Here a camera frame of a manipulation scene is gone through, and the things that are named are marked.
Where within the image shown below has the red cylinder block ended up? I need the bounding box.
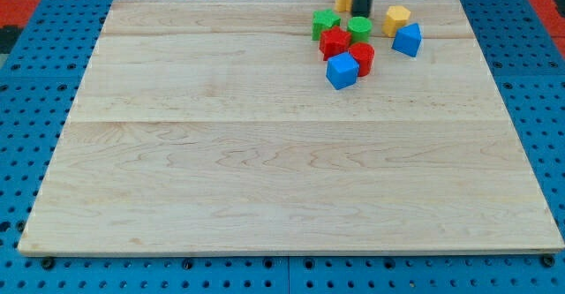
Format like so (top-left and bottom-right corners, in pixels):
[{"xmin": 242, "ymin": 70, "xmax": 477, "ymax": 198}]
[{"xmin": 349, "ymin": 42, "xmax": 375, "ymax": 77}]

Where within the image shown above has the red star block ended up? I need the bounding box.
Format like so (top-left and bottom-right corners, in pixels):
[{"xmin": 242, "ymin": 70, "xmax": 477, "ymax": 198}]
[{"xmin": 319, "ymin": 26, "xmax": 351, "ymax": 61}]

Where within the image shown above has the yellow hexagon block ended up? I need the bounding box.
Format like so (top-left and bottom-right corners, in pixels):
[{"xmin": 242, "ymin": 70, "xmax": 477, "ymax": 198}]
[{"xmin": 382, "ymin": 5, "xmax": 411, "ymax": 37}]

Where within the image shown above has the blue pentagon block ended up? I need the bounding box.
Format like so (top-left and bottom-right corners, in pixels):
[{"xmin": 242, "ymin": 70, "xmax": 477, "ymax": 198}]
[{"xmin": 391, "ymin": 23, "xmax": 422, "ymax": 57}]

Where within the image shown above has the green cylinder block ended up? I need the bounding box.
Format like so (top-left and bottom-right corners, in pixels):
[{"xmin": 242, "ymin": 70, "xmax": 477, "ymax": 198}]
[{"xmin": 347, "ymin": 17, "xmax": 373, "ymax": 43}]

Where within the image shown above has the light wooden board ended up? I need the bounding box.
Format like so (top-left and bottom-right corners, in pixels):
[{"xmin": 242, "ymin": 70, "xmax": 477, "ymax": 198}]
[{"xmin": 18, "ymin": 0, "xmax": 564, "ymax": 257}]

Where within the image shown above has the green star block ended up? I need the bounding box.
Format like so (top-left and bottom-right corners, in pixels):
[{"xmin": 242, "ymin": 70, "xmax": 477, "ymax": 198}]
[{"xmin": 311, "ymin": 9, "xmax": 341, "ymax": 41}]

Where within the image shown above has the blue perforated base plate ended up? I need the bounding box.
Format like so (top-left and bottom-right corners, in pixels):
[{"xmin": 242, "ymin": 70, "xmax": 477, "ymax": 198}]
[{"xmin": 1, "ymin": 0, "xmax": 564, "ymax": 293}]

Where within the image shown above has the blue cube block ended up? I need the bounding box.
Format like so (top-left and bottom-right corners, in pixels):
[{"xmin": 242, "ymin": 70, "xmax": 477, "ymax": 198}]
[{"xmin": 326, "ymin": 52, "xmax": 359, "ymax": 90}]

